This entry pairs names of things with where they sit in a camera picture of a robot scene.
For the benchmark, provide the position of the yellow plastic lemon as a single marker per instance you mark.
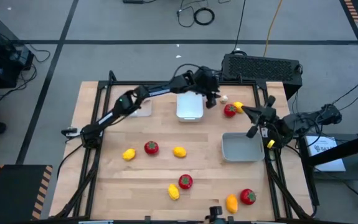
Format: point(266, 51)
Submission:
point(179, 152)
point(129, 154)
point(173, 192)
point(238, 105)

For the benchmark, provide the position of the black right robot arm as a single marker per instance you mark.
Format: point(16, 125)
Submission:
point(303, 121)

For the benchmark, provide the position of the black metal table frame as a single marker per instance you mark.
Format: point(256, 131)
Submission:
point(129, 83)

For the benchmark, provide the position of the white garlic bulb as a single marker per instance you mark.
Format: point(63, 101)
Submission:
point(224, 99)

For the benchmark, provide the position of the black table-level camera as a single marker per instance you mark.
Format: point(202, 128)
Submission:
point(215, 213)

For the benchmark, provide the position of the white plastic bin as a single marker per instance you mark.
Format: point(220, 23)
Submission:
point(189, 107)

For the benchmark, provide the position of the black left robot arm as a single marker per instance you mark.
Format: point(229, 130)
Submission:
point(129, 104)

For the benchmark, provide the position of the white printed paper sheet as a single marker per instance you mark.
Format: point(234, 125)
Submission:
point(325, 149)

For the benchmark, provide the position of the red plastic tomato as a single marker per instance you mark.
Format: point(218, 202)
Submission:
point(185, 182)
point(151, 148)
point(247, 197)
point(229, 111)

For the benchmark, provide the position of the grey plastic bin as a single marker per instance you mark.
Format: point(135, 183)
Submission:
point(241, 147)

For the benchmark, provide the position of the orange-yellow plastic lemon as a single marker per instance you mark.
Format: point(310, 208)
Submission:
point(231, 204)

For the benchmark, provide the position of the clear plastic bin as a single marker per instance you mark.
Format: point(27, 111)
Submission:
point(146, 110)

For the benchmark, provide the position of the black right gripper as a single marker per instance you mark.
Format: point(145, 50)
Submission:
point(264, 116)

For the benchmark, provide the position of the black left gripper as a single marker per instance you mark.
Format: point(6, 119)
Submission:
point(206, 81)

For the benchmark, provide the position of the black power strip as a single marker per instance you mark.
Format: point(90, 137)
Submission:
point(132, 1)

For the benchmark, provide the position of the black computer case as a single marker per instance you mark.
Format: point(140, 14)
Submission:
point(259, 70)

